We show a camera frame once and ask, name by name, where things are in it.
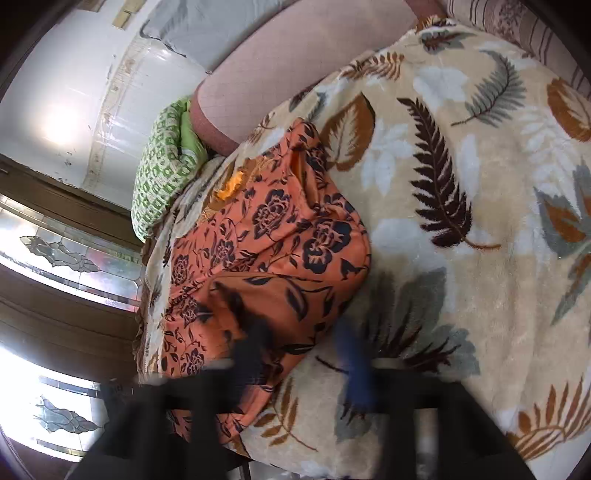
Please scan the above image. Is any orange black floral garment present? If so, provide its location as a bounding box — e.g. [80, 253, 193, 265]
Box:
[160, 119, 370, 442]

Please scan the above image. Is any brown wooden stained glass door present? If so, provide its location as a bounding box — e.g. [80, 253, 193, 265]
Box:
[1, 157, 142, 461]

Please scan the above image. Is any green white patterned pillow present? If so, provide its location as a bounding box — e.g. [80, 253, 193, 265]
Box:
[131, 96, 208, 241]

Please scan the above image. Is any beige leaf pattern fleece blanket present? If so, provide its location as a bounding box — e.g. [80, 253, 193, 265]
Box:
[135, 19, 590, 479]

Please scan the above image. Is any pink quilted mattress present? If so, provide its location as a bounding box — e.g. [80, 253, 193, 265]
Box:
[189, 0, 444, 156]

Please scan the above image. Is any grey bed sheet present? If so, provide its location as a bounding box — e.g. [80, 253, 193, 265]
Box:
[139, 0, 293, 72]

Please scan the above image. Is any striped beige floral bedding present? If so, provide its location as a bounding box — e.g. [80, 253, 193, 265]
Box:
[441, 0, 590, 100]

